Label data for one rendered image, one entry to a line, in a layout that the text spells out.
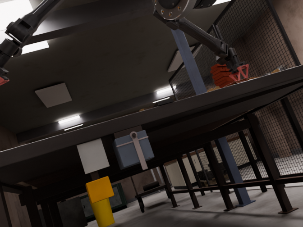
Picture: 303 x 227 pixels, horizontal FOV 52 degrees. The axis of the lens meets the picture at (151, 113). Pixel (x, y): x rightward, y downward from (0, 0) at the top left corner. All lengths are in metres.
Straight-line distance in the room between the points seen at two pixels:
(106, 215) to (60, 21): 3.88
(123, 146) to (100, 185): 0.18
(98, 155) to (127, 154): 0.12
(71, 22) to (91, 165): 3.21
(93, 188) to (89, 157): 0.13
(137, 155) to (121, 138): 0.09
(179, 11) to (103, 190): 0.71
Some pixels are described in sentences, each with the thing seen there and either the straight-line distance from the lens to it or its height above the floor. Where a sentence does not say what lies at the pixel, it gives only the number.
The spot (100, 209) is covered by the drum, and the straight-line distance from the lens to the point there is 6.55.
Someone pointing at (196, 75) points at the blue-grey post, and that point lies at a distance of 3.77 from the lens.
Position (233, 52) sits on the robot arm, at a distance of 1.92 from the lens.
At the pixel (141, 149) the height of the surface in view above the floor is 0.76.
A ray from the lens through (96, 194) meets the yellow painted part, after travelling 1.24.
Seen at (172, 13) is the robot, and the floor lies 1.06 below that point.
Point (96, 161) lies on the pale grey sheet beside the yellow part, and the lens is 1.28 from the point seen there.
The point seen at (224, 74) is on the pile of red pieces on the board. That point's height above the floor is 1.20.
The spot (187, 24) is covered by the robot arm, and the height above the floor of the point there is 1.32.
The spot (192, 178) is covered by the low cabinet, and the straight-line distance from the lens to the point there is 8.27.
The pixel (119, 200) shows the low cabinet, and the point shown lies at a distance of 9.35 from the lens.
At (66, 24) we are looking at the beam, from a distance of 4.31.
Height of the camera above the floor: 0.65
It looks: 10 degrees up
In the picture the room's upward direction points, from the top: 20 degrees counter-clockwise
